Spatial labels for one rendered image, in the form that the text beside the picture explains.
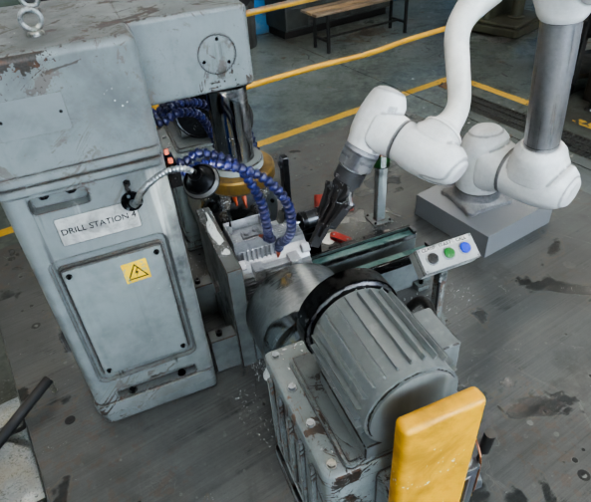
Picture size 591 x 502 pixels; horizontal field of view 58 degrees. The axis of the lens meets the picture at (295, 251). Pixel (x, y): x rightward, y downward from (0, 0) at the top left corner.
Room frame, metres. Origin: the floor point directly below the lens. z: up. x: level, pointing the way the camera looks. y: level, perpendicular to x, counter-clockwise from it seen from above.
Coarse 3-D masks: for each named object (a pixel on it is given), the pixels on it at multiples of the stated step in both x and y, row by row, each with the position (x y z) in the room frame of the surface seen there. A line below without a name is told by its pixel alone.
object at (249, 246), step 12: (252, 216) 1.19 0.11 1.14; (228, 228) 1.16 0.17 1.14; (240, 228) 1.18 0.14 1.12; (252, 228) 1.15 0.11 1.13; (228, 240) 1.12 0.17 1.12; (240, 240) 1.13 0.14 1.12; (252, 240) 1.09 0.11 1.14; (240, 252) 1.08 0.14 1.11; (252, 252) 1.09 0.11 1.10; (264, 252) 1.10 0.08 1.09
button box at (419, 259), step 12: (456, 240) 1.10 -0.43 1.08; (468, 240) 1.10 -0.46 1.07; (420, 252) 1.06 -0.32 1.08; (432, 252) 1.06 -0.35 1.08; (456, 252) 1.07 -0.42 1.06; (468, 252) 1.07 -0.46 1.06; (420, 264) 1.04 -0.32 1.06; (432, 264) 1.04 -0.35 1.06; (444, 264) 1.04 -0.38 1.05; (456, 264) 1.05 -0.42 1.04; (420, 276) 1.04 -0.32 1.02
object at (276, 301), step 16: (288, 272) 0.93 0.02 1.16; (304, 272) 0.92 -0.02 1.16; (320, 272) 0.93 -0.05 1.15; (272, 288) 0.89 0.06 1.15; (288, 288) 0.88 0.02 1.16; (304, 288) 0.87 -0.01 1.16; (256, 304) 0.88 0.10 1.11; (272, 304) 0.85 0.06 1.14; (288, 304) 0.83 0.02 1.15; (256, 320) 0.85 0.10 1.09; (272, 320) 0.82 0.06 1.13; (288, 320) 0.79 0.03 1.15; (256, 336) 0.84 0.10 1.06; (272, 336) 0.78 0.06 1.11; (288, 336) 0.77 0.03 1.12
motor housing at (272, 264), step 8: (280, 224) 1.21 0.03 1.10; (280, 232) 1.16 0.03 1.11; (296, 232) 1.16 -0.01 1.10; (296, 240) 1.14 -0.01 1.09; (304, 240) 1.15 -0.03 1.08; (288, 248) 1.12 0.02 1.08; (296, 248) 1.13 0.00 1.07; (264, 256) 1.10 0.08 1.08; (272, 256) 1.10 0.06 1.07; (280, 256) 1.11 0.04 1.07; (304, 256) 1.12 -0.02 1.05; (248, 264) 1.08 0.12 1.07; (264, 264) 1.08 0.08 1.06; (272, 264) 1.08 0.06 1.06; (280, 264) 1.08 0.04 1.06; (288, 264) 1.08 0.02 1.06; (248, 272) 1.07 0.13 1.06; (272, 272) 1.07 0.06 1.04; (248, 280) 1.05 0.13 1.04; (264, 280) 1.05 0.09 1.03; (248, 288) 1.04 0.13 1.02; (256, 288) 1.04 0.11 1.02; (248, 296) 1.04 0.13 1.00
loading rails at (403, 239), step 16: (368, 240) 1.33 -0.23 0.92; (384, 240) 1.33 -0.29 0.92; (400, 240) 1.34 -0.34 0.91; (320, 256) 1.28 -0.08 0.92; (336, 256) 1.27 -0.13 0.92; (352, 256) 1.28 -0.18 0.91; (368, 256) 1.30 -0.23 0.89; (384, 256) 1.32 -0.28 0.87; (400, 256) 1.25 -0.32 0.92; (336, 272) 1.26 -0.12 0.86; (384, 272) 1.20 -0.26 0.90; (400, 272) 1.22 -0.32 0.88; (400, 288) 1.22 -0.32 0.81; (416, 288) 1.22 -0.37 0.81
